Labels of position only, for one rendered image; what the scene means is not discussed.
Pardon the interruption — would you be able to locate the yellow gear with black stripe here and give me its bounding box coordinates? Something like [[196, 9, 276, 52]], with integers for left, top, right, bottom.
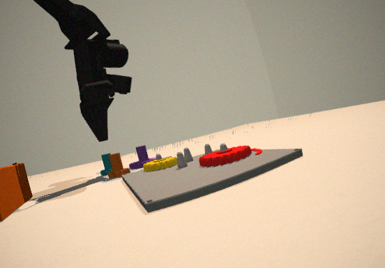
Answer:
[[143, 156, 177, 171]]

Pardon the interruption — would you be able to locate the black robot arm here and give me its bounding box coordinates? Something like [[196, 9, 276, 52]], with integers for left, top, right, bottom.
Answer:
[[34, 0, 132, 94]]

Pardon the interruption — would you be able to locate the purple gear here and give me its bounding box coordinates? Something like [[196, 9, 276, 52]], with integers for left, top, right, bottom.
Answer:
[[129, 145, 156, 169]]

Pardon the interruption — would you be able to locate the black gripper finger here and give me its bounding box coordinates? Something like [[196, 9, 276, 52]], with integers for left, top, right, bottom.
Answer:
[[82, 98, 114, 141], [82, 113, 103, 142]]

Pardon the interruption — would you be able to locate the brown gear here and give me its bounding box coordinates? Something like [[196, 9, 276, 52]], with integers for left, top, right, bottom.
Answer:
[[108, 153, 130, 179]]

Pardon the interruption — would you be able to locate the red gear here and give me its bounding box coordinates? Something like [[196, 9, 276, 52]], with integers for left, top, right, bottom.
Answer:
[[199, 145, 252, 167]]

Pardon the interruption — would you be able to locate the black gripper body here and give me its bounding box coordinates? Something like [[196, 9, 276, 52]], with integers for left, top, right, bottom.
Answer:
[[76, 62, 115, 114]]

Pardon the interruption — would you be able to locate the red curved arrow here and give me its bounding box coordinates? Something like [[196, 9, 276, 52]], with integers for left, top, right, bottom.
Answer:
[[251, 148, 262, 155]]

